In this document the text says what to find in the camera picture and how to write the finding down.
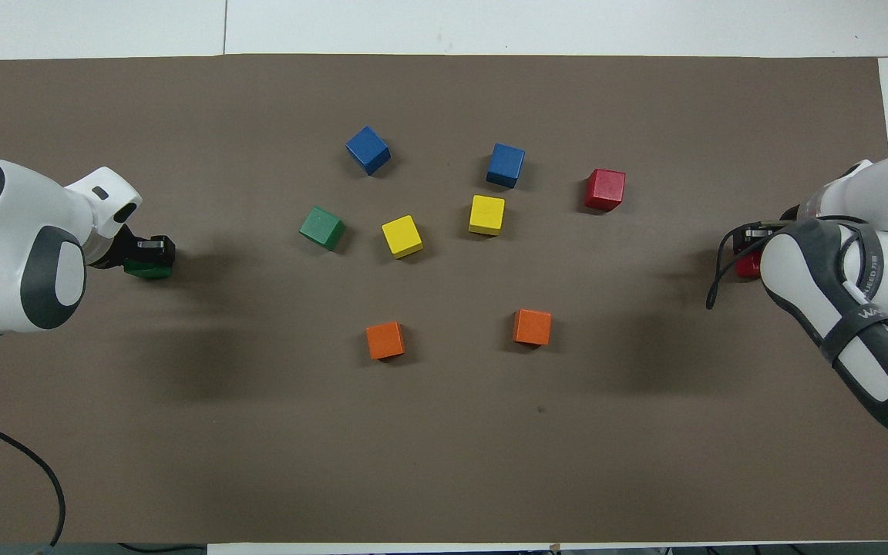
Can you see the orange wooden cube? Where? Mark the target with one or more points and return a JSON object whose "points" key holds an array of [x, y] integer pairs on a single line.
{"points": [[532, 327], [385, 340]]}

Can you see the green wooden cube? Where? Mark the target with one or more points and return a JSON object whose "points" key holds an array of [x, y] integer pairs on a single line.
{"points": [[147, 270], [322, 227]]}

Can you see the red wooden cube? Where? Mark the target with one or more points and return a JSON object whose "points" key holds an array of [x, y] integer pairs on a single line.
{"points": [[605, 189], [747, 267]]}

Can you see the brown table mat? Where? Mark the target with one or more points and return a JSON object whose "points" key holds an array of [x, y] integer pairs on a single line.
{"points": [[444, 447]]}

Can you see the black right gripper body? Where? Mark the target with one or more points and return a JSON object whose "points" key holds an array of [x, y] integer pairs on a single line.
{"points": [[771, 227]]}

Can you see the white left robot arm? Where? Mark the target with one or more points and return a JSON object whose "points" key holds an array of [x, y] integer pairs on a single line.
{"points": [[20, 223]]}

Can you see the blue wooden cube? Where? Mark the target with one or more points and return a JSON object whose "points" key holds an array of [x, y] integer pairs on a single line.
{"points": [[368, 149], [506, 163]]}

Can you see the yellow wooden cube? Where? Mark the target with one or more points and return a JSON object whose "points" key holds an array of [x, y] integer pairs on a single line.
{"points": [[486, 214], [401, 235]]}

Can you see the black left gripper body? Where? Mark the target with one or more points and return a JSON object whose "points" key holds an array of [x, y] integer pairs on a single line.
{"points": [[129, 250]]}

